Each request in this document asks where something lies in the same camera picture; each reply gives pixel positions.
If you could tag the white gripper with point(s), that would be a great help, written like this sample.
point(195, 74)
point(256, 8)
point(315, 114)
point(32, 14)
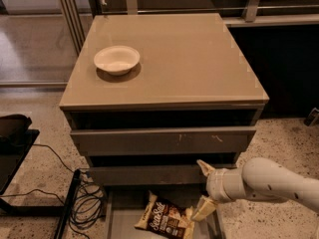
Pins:
point(215, 184)

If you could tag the brown chip bag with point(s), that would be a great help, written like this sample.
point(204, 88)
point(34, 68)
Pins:
point(166, 219)

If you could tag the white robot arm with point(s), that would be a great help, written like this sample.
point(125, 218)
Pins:
point(259, 179)

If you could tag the grey middle drawer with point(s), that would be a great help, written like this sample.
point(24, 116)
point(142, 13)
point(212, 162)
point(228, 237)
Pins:
point(147, 175)

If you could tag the grey drawer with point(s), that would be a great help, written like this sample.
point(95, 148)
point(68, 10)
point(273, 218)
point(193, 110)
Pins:
point(102, 142)
point(126, 205)
point(147, 175)

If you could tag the grey top drawer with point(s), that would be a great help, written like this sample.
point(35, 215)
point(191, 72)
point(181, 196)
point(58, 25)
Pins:
point(102, 142)

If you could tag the grey bottom drawer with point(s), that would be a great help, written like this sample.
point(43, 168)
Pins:
point(126, 205)

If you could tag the grey drawer cabinet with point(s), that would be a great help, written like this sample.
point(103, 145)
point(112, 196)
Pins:
point(191, 74)

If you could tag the dark bag on table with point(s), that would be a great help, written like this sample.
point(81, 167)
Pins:
point(12, 132)

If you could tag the dark object on floor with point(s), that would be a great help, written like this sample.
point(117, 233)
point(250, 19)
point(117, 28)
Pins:
point(312, 117)

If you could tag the white paper bowl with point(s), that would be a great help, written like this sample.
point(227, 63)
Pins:
point(117, 60)

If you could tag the black side table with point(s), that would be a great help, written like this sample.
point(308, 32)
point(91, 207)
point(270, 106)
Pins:
point(12, 156)

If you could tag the metal railing frame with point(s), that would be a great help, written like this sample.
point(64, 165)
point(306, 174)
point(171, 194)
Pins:
point(236, 13)

